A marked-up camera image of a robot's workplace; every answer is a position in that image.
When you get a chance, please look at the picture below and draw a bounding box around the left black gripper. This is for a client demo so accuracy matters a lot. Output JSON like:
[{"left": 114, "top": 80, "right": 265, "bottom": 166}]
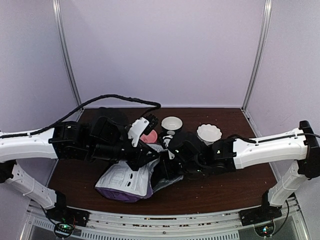
[{"left": 88, "top": 137, "right": 161, "bottom": 172}]

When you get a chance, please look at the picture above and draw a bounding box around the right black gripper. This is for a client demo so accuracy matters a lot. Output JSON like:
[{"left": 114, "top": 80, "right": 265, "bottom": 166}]
[{"left": 156, "top": 155, "right": 206, "bottom": 180}]

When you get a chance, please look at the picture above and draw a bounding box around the purple pet food bag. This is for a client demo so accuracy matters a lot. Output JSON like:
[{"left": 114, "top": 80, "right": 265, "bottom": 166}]
[{"left": 94, "top": 158, "right": 184, "bottom": 203}]

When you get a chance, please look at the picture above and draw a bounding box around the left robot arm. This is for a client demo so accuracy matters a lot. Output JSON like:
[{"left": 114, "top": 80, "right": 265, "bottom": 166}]
[{"left": 0, "top": 107, "right": 159, "bottom": 222}]

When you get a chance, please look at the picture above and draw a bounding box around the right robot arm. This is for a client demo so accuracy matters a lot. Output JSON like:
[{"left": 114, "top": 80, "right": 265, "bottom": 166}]
[{"left": 159, "top": 120, "right": 320, "bottom": 221}]

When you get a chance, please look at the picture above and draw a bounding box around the pink cat-ear bowl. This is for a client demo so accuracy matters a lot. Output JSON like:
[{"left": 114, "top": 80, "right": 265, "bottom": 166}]
[{"left": 140, "top": 130, "right": 158, "bottom": 144}]

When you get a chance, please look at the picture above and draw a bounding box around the dark blue ceramic bowl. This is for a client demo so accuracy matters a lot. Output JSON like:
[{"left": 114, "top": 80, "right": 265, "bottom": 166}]
[{"left": 161, "top": 116, "right": 183, "bottom": 136}]

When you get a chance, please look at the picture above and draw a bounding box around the white scalloped bowl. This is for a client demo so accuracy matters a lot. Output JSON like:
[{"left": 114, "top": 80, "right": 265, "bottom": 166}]
[{"left": 196, "top": 124, "right": 222, "bottom": 146}]

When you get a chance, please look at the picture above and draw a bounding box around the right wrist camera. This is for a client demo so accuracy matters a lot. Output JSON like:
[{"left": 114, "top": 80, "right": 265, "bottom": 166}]
[{"left": 159, "top": 134, "right": 175, "bottom": 160}]

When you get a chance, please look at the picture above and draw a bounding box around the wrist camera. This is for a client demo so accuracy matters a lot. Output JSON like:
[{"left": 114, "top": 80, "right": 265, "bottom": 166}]
[
  {"left": 127, "top": 114, "right": 159, "bottom": 148},
  {"left": 159, "top": 134, "right": 175, "bottom": 160}
]

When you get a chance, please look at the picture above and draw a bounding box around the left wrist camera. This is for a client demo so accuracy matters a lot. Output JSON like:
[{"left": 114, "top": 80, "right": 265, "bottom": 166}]
[{"left": 127, "top": 114, "right": 159, "bottom": 148}]

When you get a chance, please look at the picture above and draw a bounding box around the front aluminium rail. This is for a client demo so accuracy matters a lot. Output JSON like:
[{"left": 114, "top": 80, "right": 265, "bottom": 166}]
[{"left": 24, "top": 208, "right": 305, "bottom": 240}]

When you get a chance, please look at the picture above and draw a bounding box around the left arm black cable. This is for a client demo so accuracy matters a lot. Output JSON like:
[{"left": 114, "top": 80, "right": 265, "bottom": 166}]
[{"left": 0, "top": 93, "right": 162, "bottom": 140}]

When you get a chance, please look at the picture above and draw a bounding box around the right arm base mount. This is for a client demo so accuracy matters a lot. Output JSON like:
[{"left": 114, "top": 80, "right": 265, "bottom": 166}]
[{"left": 239, "top": 190, "right": 282, "bottom": 238}]

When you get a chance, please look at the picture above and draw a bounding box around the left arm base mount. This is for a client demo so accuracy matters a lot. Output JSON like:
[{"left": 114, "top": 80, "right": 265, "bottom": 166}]
[{"left": 44, "top": 191, "right": 90, "bottom": 239}]

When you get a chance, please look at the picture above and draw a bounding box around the left aluminium frame post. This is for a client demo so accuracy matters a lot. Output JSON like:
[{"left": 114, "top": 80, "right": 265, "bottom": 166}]
[{"left": 52, "top": 0, "right": 82, "bottom": 106}]

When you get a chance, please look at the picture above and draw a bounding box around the aluminium frame post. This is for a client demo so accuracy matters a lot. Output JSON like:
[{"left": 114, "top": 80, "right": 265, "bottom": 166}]
[
  {"left": 52, "top": 0, "right": 82, "bottom": 106},
  {"left": 241, "top": 0, "right": 273, "bottom": 112}
]

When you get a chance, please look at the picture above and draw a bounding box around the right aluminium frame post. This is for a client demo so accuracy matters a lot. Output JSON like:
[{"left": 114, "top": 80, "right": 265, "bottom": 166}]
[{"left": 241, "top": 0, "right": 273, "bottom": 112}]

